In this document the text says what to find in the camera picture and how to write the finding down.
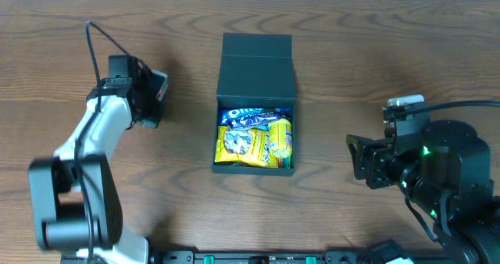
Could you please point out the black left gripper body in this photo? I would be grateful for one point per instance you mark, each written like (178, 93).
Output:
(145, 110)

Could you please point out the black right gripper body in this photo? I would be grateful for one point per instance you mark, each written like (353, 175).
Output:
(375, 162)

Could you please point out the yellow plastic jar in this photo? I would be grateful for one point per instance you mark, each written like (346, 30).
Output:
(281, 138)

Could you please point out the blue Oreo cookie pack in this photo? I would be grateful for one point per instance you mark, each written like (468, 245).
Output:
(229, 114)

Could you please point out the blue Dairy Milk bar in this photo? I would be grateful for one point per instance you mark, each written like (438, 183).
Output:
(253, 121)

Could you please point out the yellow Hacks candy bag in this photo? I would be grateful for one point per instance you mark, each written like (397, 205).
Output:
(251, 147)

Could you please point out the Haribo worms candy bag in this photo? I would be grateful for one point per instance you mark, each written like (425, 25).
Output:
(285, 163)

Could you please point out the black box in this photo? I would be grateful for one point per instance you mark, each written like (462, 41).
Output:
(256, 71)

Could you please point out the red green KitKat bar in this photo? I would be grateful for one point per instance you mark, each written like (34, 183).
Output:
(160, 95)

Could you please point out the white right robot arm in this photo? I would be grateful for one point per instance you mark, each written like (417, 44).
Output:
(443, 170)

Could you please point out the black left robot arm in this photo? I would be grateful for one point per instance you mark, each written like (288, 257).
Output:
(75, 203)

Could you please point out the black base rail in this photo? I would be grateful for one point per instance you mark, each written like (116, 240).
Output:
(387, 252)

